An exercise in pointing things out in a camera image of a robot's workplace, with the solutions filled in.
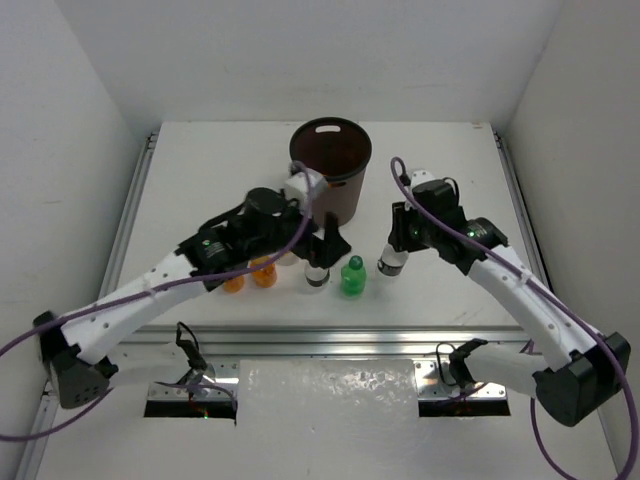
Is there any white foam cover sheet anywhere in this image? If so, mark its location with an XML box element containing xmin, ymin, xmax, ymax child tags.
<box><xmin>237</xmin><ymin>359</ymin><xmax>418</xmax><ymax>435</ymax></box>

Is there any orange bottle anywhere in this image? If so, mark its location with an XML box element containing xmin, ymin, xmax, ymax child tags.
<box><xmin>250</xmin><ymin>256</ymin><xmax>277</xmax><ymax>289</ymax></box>
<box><xmin>222</xmin><ymin>275</ymin><xmax>245</xmax><ymax>294</ymax></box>

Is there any green plastic bottle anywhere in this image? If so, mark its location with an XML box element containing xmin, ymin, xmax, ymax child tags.
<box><xmin>340</xmin><ymin>255</ymin><xmax>367</xmax><ymax>297</ymax></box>

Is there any clear bottle yellow cap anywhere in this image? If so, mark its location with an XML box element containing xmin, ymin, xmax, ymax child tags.
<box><xmin>276</xmin><ymin>252</ymin><xmax>299</xmax><ymax>266</ymax></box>

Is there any dark brown plastic bin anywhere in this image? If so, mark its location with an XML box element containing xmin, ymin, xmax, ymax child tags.
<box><xmin>289</xmin><ymin>117</ymin><xmax>372</xmax><ymax>226</ymax></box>

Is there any aluminium table frame rail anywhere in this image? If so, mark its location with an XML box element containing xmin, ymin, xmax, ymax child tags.
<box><xmin>18</xmin><ymin>122</ymin><xmax>553</xmax><ymax>479</ymax></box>

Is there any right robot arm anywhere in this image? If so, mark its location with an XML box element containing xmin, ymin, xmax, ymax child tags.
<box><xmin>378</xmin><ymin>171</ymin><xmax>631</xmax><ymax>427</ymax></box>

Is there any orange bottle far left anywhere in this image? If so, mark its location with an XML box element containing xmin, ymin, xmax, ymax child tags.
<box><xmin>222</xmin><ymin>275</ymin><xmax>245</xmax><ymax>294</ymax></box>

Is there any clear bottle black cap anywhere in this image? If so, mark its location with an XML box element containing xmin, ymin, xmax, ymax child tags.
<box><xmin>377</xmin><ymin>244</ymin><xmax>409</xmax><ymax>278</ymax></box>
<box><xmin>304</xmin><ymin>264</ymin><xmax>330</xmax><ymax>293</ymax></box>

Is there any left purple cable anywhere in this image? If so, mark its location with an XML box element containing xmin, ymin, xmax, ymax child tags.
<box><xmin>0</xmin><ymin>159</ymin><xmax>321</xmax><ymax>442</ymax></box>

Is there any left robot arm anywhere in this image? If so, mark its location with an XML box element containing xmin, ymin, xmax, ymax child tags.
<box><xmin>34</xmin><ymin>187</ymin><xmax>351</xmax><ymax>409</ymax></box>

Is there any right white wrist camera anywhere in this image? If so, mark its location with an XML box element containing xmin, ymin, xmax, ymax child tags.
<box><xmin>407</xmin><ymin>168</ymin><xmax>436</xmax><ymax>191</ymax></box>

